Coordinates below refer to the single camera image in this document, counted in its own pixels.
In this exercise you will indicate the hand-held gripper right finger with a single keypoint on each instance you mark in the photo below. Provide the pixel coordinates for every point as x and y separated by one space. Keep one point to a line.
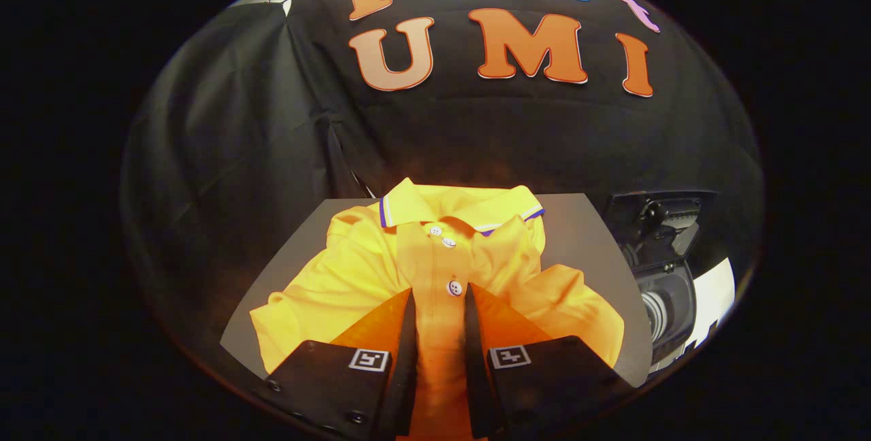
474 359

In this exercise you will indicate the white sheet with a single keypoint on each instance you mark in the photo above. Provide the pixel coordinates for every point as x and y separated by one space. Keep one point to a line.
714 291

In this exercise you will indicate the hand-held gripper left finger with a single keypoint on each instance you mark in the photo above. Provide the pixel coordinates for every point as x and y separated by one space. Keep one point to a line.
407 359

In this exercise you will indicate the black backdrop cloth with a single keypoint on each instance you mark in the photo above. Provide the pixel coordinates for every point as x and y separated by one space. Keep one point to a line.
510 141

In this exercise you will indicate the yellow polo shirt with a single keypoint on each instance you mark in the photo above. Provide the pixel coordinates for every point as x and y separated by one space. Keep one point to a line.
354 271

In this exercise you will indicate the grey top-load washing machine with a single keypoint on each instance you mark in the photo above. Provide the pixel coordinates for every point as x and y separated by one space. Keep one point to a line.
670 298

